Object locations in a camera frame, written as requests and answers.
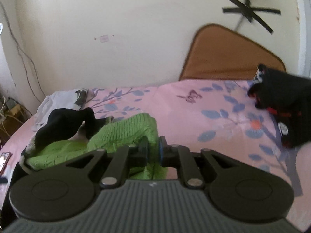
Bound black green white knit sweater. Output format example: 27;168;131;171
19;108;167;180

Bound black red patterned folded garment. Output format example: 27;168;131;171
247;64;310;148

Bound brown cushion pad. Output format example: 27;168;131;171
179;24;286;81

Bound folded grey white t-shirt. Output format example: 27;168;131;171
32;88;88;131

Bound black tape cross on wall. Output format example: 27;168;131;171
222;0;281;35

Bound pink floral bed sheet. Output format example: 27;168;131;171
2;80;310;232

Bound wall cable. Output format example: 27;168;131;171
0;0;47;104

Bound smartphone on bed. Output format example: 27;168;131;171
0;152;12;176

